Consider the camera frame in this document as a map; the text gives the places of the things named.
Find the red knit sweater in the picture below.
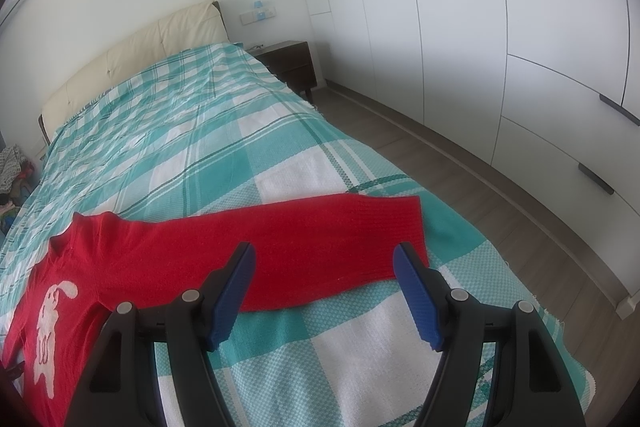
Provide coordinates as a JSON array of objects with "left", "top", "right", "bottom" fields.
[{"left": 2, "top": 194, "right": 426, "bottom": 426}]

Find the pile of clothes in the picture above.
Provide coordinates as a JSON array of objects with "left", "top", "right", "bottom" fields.
[{"left": 0, "top": 145, "right": 35, "bottom": 235}]

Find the white wardrobe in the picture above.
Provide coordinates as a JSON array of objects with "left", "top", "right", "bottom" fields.
[{"left": 306, "top": 0, "right": 639, "bottom": 301}]

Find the dark wooden nightstand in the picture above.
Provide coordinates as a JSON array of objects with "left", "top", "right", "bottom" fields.
[{"left": 250, "top": 40, "right": 318, "bottom": 104}]

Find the cream padded headboard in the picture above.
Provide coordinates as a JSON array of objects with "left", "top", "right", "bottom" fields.
[{"left": 38, "top": 0, "right": 229, "bottom": 143}]

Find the white wall switch panel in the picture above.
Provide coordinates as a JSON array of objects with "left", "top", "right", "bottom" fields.
[{"left": 240, "top": 1, "right": 277, "bottom": 26}]

